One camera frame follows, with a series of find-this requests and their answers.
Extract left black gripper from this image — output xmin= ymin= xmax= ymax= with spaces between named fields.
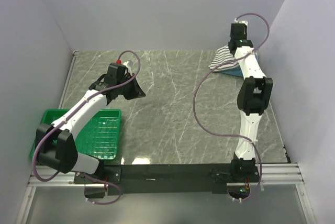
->
xmin=117 ymin=73 xmax=146 ymax=100

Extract black white striped tank top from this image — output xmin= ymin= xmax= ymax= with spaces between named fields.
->
xmin=208 ymin=45 xmax=239 ymax=72

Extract plain blue tank top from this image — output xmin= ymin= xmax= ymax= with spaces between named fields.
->
xmin=217 ymin=67 xmax=243 ymax=78

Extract blue white striped tank top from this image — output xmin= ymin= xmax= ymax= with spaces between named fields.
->
xmin=254 ymin=52 xmax=259 ymax=64

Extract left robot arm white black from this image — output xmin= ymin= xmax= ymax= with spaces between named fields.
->
xmin=32 ymin=60 xmax=145 ymax=183

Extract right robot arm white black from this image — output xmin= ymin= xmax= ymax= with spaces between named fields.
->
xmin=228 ymin=21 xmax=273 ymax=182

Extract green plastic basket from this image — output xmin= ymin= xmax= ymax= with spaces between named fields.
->
xmin=30 ymin=108 xmax=123 ymax=160

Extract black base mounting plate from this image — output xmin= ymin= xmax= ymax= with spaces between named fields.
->
xmin=74 ymin=163 xmax=261 ymax=198

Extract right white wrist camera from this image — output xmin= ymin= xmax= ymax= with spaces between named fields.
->
xmin=234 ymin=18 xmax=248 ymax=26

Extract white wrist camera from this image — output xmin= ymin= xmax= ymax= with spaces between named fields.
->
xmin=234 ymin=18 xmax=248 ymax=26
xmin=116 ymin=60 xmax=134 ymax=75

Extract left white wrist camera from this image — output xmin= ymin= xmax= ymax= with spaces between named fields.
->
xmin=116 ymin=60 xmax=134 ymax=75

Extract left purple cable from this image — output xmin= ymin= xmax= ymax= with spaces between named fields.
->
xmin=32 ymin=50 xmax=142 ymax=206

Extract aluminium rail frame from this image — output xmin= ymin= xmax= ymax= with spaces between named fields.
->
xmin=15 ymin=163 xmax=317 ymax=223

